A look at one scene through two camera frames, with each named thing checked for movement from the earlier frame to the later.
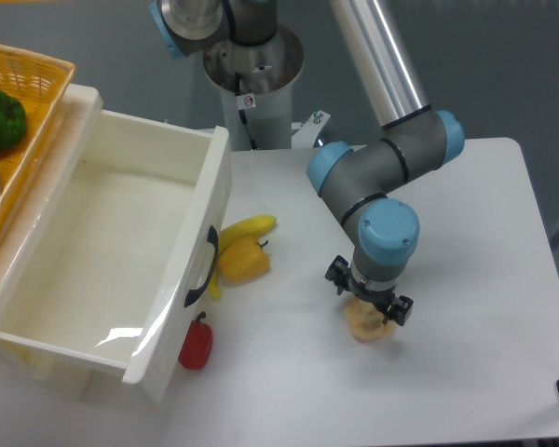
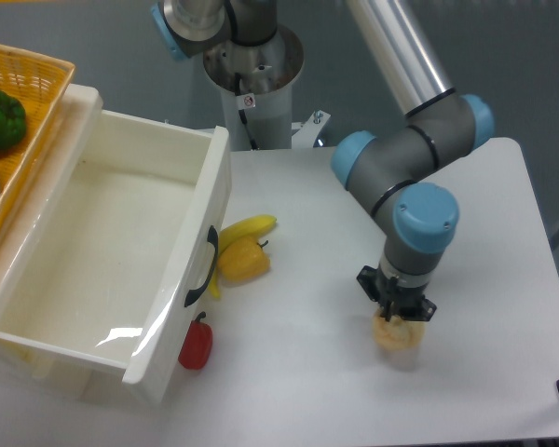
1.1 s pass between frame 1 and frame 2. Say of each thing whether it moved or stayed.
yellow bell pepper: stayed
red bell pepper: stayed
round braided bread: moved
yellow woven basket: stayed
